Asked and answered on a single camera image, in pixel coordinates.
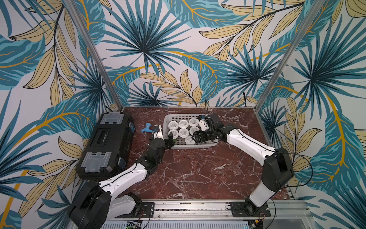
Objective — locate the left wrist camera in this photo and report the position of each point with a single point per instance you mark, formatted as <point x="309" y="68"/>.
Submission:
<point x="157" y="132"/>

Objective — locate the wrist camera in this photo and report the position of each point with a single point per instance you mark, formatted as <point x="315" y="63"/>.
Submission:
<point x="213" y="121"/>
<point x="157" y="132"/>

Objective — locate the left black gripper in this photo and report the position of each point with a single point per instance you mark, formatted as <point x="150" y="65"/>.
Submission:
<point x="169" y="142"/>

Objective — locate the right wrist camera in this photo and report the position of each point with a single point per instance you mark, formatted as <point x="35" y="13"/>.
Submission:
<point x="213" y="121"/>

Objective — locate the yogurt cup white lid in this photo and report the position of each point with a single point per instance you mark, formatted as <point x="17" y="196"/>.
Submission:
<point x="173" y="125"/>

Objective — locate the black plastic toolbox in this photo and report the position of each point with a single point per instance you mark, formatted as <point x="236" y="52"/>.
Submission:
<point x="107" y="152"/>

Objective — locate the small blue toy drill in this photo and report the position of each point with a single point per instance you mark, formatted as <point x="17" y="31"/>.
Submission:
<point x="147" y="128"/>

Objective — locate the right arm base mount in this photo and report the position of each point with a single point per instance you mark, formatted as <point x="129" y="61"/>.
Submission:
<point x="242" y="209"/>

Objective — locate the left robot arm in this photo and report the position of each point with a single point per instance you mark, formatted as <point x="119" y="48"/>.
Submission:
<point x="98" y="202"/>

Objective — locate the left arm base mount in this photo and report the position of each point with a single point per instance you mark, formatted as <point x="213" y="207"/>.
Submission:
<point x="130" y="206"/>

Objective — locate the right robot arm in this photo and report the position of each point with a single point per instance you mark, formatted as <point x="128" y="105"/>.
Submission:
<point x="277" y="167"/>

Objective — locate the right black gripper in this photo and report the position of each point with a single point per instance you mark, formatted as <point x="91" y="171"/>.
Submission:
<point x="203" y="136"/>

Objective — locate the yogurt cup green label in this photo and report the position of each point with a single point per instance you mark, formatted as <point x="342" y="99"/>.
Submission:
<point x="183" y="123"/>

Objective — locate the white perforated plastic basket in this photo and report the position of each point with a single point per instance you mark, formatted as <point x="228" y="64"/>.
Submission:
<point x="180" y="142"/>

